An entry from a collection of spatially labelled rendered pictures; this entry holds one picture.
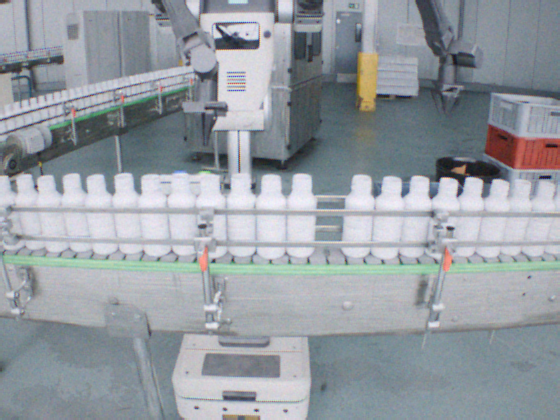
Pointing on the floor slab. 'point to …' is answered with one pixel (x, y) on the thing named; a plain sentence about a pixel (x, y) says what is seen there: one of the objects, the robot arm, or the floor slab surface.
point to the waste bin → (467, 171)
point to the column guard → (366, 90)
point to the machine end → (282, 99)
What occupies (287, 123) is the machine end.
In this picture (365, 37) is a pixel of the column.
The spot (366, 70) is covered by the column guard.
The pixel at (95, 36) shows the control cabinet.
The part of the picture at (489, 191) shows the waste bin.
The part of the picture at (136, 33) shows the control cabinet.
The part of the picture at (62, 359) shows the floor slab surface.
